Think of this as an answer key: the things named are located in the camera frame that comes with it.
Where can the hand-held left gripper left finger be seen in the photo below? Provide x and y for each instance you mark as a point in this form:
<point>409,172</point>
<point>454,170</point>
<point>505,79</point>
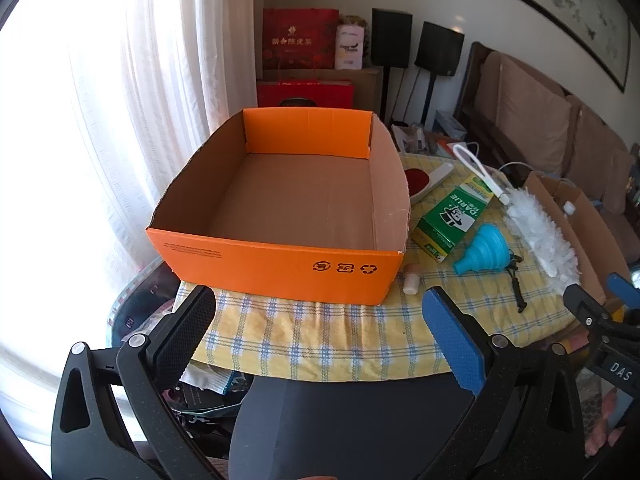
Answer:
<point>185,330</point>

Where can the yellow plaid tablecloth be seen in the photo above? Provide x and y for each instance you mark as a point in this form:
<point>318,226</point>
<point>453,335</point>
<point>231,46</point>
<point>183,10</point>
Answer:
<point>320,335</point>

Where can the white bottle cap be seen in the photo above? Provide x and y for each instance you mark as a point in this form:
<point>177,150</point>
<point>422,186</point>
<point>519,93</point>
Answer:
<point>567,208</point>

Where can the framed ink painting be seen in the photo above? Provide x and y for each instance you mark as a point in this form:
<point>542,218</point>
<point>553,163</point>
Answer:
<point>570,5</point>

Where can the red gift box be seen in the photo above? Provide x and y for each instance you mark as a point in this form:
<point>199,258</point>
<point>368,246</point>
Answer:
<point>305,94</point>

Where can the red lint brush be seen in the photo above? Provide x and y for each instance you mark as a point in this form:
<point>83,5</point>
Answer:
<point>417,180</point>

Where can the black star knob tool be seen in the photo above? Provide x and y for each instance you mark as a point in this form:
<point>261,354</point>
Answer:
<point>515,280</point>

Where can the orange cardboard box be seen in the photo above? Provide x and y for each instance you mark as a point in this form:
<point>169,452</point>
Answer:
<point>300,195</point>

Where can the open brown cardboard box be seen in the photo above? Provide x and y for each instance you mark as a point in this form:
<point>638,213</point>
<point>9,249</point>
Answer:
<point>585,240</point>

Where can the light blue box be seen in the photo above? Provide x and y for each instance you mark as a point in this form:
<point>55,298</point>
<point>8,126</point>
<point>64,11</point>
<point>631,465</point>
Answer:
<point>450,125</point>

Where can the white sheer curtain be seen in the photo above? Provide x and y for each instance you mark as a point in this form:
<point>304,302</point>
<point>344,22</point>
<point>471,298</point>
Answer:
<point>125,110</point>

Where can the green toothpaste box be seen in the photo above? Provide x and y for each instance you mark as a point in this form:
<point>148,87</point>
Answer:
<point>452,215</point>

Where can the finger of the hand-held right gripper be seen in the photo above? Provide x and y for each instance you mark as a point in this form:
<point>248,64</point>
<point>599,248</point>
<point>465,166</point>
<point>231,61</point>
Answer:
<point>585,305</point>
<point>625,290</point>

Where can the small box with papers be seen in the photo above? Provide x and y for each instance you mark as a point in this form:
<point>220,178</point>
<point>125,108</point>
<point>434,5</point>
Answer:
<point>452,147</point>

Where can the white printed paper bag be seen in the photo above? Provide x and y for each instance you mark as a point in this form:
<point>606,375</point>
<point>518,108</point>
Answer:
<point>410,137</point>

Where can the white fluffy duster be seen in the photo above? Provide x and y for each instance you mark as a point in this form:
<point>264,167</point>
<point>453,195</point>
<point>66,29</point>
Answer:
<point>540,235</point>

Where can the large brown cardboard box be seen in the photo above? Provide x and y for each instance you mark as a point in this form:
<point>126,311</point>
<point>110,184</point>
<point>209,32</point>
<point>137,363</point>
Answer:
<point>367,90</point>

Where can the pink white paper bag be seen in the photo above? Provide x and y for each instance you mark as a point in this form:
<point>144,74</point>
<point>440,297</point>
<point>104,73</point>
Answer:
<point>349,47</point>

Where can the blue collapsible funnel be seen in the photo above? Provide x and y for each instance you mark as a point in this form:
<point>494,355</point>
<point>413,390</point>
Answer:
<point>486,247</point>

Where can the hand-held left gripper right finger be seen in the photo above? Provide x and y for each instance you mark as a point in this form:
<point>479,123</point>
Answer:
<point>452,340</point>

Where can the brown sofa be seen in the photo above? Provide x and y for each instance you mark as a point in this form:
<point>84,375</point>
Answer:
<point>540,120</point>

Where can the red gift bag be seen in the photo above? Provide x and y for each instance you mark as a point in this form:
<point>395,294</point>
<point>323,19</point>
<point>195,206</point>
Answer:
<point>300,40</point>

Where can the small white pink stopper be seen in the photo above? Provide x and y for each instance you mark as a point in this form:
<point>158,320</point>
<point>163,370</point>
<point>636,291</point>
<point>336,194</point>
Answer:
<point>411,282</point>

